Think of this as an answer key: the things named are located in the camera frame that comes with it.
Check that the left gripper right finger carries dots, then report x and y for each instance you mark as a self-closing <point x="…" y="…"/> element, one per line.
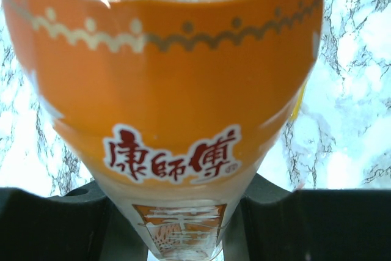
<point x="271" y="223"/>

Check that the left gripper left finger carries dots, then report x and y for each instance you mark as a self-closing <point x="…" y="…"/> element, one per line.
<point x="82" y="225"/>

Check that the yellow candy bag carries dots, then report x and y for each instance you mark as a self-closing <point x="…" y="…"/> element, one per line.
<point x="298" y="104"/>

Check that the orange bottle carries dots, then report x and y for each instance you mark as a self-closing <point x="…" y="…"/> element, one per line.
<point x="172" y="105"/>

